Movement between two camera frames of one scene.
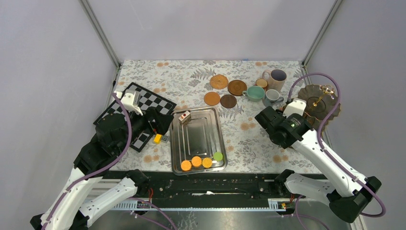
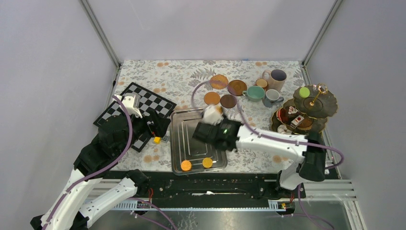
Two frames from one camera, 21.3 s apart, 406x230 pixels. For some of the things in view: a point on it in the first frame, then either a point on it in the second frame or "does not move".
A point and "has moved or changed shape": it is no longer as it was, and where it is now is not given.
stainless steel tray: [194, 143] does not move
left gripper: [163, 121] does not move
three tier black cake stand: [319, 100] does not move
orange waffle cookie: [196, 161] to [219, 109]
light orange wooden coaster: [211, 98] does not move
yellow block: [157, 139] does not move
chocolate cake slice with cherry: [185, 118] has moved or changed shape
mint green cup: [254, 93] does not move
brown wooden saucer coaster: [236, 87] does not move
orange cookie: [186, 165] does not move
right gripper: [280, 112] to [219, 124]
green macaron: [218, 156] to [304, 92]
